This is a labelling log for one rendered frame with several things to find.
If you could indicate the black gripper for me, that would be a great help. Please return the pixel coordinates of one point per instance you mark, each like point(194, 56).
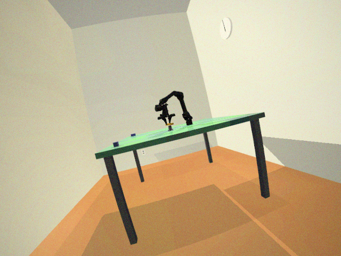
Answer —
point(165, 114)

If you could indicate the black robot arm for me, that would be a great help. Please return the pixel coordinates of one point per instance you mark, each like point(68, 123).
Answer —
point(188, 118)

